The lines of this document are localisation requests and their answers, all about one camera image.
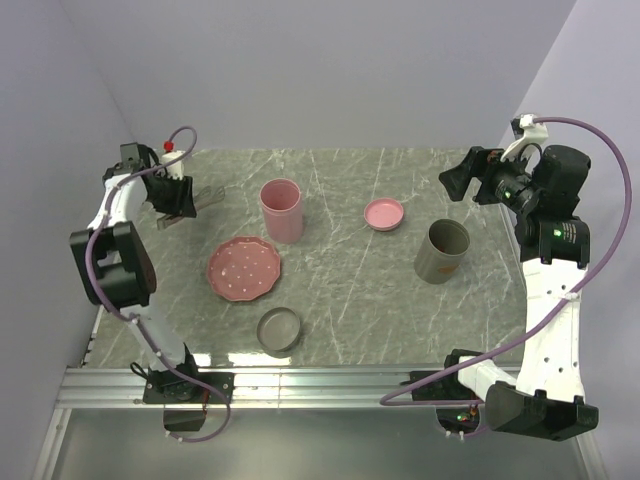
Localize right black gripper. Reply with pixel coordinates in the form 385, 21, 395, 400
438, 145, 541, 214

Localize metal tongs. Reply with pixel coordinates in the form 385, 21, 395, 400
156, 186, 225, 230

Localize tall grey cup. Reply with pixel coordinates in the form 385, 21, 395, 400
414, 219, 470, 285

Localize grey round lid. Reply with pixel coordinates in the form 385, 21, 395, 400
256, 307, 302, 356

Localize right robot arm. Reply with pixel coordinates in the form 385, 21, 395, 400
439, 145, 599, 441

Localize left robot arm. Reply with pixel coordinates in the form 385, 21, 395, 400
69, 141, 203, 402

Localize pink round lid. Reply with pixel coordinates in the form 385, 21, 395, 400
364, 198, 404, 232

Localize pink dotted plate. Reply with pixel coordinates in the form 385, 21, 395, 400
206, 236, 281, 302

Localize tall pink cup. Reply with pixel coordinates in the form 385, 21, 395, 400
259, 178, 304, 244

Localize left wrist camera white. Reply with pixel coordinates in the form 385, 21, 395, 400
159, 141, 185, 180

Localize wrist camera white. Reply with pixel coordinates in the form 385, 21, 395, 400
500, 114, 549, 162
159, 141, 185, 180

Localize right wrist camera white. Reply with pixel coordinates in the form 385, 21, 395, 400
500, 114, 549, 162

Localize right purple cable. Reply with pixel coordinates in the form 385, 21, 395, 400
379, 115, 631, 439

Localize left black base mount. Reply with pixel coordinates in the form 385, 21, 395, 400
142, 371, 235, 433

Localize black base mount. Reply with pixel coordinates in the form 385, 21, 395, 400
142, 371, 235, 433
411, 375, 488, 441

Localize aluminium front rail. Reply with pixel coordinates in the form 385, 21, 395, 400
55, 364, 440, 410

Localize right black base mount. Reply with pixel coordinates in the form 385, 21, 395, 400
411, 375, 488, 441

